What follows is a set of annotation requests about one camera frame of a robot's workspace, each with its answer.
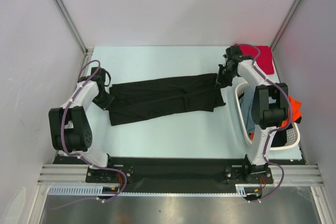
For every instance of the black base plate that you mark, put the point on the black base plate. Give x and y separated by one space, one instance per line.
173 175

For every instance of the orange t shirt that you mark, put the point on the orange t shirt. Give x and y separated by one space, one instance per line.
296 115

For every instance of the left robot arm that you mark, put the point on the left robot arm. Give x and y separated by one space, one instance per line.
69 126

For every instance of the white laundry basket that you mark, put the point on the white laundry basket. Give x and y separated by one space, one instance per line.
239 92

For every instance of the grey blue t shirt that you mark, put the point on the grey blue t shirt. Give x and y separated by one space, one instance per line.
246 105

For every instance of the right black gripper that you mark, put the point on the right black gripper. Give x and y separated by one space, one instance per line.
223 77

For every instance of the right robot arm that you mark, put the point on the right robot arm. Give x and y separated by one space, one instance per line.
270 107

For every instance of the white cable duct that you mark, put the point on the white cable duct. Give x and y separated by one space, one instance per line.
109 191

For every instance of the black garment in basket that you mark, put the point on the black garment in basket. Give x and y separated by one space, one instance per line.
286 139

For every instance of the aluminium frame rail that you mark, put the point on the aluminium frame rail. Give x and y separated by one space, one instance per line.
76 174

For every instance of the black t shirt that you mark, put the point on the black t shirt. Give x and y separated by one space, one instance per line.
146 100

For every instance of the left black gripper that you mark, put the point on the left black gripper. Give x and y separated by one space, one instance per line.
106 105

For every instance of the folded red t shirt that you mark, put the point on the folded red t shirt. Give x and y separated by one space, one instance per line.
263 54

